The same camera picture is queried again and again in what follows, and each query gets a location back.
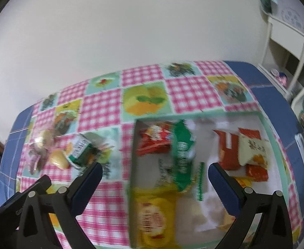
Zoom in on pink checked fruit tablecloth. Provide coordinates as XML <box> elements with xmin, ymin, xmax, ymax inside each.
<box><xmin>15</xmin><ymin>60</ymin><xmax>304</xmax><ymax>249</ymax></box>

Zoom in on blue checked cloth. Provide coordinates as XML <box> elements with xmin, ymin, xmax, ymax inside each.
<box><xmin>0</xmin><ymin>61</ymin><xmax>304</xmax><ymax>249</ymax></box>

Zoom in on red candy packet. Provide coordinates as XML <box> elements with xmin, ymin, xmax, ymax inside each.
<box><xmin>136</xmin><ymin>123</ymin><xmax>173</xmax><ymax>157</ymax></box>

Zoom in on yellow snack packet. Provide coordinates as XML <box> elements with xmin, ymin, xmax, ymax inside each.
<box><xmin>130</xmin><ymin>188</ymin><xmax>179</xmax><ymax>249</ymax></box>

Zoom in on clear packet with yellow cake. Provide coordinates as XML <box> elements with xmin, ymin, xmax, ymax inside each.
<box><xmin>35</xmin><ymin>129</ymin><xmax>57</xmax><ymax>149</ymax></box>

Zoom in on pink item on shelf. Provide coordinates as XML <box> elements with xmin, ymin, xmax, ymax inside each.
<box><xmin>271</xmin><ymin>68</ymin><xmax>289</xmax><ymax>84</ymax></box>

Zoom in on small yellow cake packet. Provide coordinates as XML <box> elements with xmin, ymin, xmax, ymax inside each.
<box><xmin>49</xmin><ymin>147</ymin><xmax>71</xmax><ymax>170</ymax></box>

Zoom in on red gold snack packet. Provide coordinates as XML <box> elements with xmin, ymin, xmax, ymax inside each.
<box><xmin>238</xmin><ymin>127</ymin><xmax>270</xmax><ymax>183</ymax></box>

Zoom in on white packet with orange balls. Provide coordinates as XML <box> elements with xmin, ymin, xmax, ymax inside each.
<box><xmin>238</xmin><ymin>134</ymin><xmax>271</xmax><ymax>167</ymax></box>

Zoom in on mint-edged white box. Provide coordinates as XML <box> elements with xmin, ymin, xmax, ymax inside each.
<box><xmin>127</xmin><ymin>110</ymin><xmax>295</xmax><ymax>249</ymax></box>

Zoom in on dark green snack packet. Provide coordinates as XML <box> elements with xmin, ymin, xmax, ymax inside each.
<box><xmin>171</xmin><ymin>120</ymin><xmax>197</xmax><ymax>193</ymax></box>

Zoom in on green and white snack packet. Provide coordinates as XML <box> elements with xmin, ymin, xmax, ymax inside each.
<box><xmin>67</xmin><ymin>133</ymin><xmax>96</xmax><ymax>168</ymax></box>

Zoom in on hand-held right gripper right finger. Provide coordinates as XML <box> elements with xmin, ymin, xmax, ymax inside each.
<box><xmin>208</xmin><ymin>162</ymin><xmax>290</xmax><ymax>249</ymax></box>

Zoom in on clear packet with green edge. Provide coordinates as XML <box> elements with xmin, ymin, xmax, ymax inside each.
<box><xmin>156</xmin><ymin>158</ymin><xmax>205</xmax><ymax>203</ymax></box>

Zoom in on purple snack packet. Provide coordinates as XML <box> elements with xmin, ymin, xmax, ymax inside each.
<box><xmin>26</xmin><ymin>144</ymin><xmax>47</xmax><ymax>175</ymax></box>

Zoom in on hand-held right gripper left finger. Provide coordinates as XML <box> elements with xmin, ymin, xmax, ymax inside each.
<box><xmin>16</xmin><ymin>162</ymin><xmax>104</xmax><ymax>249</ymax></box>

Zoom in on white shelf unit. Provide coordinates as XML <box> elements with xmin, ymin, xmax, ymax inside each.
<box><xmin>257</xmin><ymin>14</ymin><xmax>304</xmax><ymax>103</ymax></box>

